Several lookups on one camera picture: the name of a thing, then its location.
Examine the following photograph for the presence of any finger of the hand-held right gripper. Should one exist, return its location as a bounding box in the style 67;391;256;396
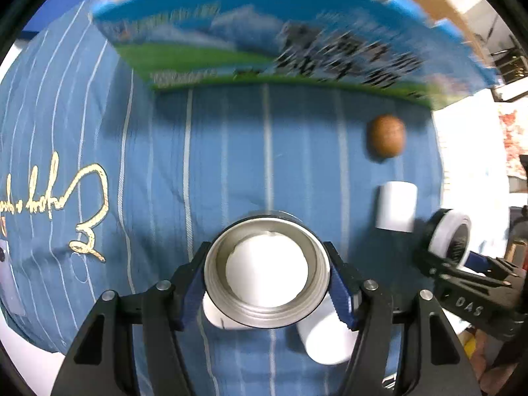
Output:
466;251;522;287
413;210;458;283

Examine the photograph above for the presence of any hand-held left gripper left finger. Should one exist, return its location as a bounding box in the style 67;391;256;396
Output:
51;242;212;396

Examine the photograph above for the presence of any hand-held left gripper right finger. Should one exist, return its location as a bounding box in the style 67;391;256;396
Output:
323;242;483;396

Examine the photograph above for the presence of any steel cup with white inside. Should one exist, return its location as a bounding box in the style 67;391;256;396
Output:
203;211;331;331

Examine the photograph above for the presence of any person's right forearm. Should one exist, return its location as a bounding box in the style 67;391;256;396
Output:
470;330;528;396

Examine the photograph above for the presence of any white plastic cylinder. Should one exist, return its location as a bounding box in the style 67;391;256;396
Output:
375;181;418;233
201;291;244;331
296;295;359;366

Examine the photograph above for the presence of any brown ball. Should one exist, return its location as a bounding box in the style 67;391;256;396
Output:
367;115;407;159

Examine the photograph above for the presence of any red and white patterned cloth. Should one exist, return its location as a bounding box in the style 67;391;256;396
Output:
498;109;528;180

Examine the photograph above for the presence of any blue striped blanket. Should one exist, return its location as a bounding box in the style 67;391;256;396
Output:
0;0;448;396

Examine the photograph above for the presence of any blue and green carton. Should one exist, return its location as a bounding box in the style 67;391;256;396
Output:
90;0;501;112

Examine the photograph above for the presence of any black frame furniture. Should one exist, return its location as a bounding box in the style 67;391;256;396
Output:
489;29;528;102

